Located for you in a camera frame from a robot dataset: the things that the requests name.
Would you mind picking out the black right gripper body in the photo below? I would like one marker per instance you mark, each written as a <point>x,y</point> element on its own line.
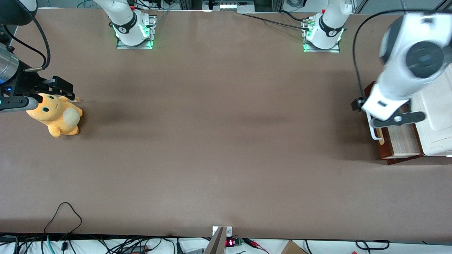
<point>29,80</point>

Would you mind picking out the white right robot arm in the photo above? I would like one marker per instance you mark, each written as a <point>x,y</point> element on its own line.
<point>123,17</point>

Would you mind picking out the orange plush toy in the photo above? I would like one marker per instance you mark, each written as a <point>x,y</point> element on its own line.
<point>58,116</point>

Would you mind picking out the brown cardboard piece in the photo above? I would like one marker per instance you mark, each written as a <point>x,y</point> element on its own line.
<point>293,248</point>

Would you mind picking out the white power strip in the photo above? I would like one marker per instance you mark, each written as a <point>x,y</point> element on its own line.
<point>229,6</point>

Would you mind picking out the black power adapter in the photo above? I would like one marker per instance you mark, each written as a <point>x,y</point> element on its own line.
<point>136,249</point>

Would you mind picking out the red display circuit board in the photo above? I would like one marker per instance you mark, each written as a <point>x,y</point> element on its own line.
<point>231,242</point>

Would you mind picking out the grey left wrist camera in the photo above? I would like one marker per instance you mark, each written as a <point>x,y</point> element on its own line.
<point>399,119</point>

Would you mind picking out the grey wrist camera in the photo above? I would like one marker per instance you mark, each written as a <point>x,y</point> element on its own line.
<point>17,104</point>
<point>399,119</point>

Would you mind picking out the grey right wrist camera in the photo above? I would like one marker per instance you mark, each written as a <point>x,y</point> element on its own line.
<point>17,104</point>

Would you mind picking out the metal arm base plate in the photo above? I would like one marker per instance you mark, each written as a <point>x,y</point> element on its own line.
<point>154,31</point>
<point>319,50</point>

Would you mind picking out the aluminium frame profile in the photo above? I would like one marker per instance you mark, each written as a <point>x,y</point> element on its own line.
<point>441,5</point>

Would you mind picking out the small metal bracket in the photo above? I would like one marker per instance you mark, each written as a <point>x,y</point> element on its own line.
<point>229,231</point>

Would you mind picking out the aluminium camera mount beam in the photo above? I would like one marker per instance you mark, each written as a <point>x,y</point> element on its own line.
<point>216,243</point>

